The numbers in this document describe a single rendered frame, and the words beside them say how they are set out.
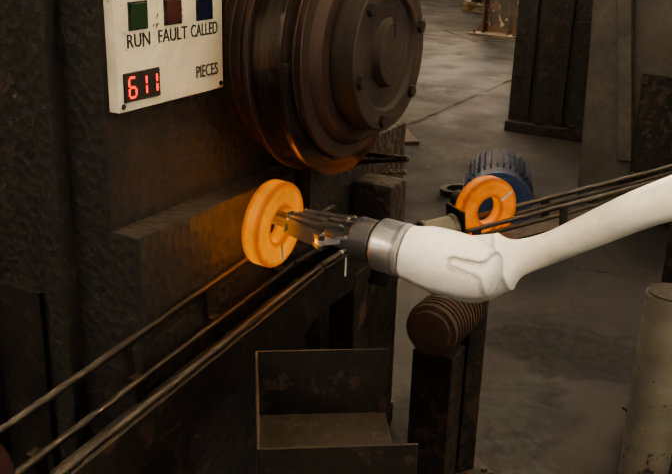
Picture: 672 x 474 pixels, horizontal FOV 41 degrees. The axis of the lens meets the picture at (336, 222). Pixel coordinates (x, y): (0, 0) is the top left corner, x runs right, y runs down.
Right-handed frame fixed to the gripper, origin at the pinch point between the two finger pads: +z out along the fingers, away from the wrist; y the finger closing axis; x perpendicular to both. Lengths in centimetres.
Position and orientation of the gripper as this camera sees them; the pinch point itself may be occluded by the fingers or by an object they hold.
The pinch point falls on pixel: (274, 214)
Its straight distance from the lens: 158.7
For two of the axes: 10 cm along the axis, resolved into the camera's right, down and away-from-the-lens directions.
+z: -8.7, -2.3, 4.4
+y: 4.9, -2.8, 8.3
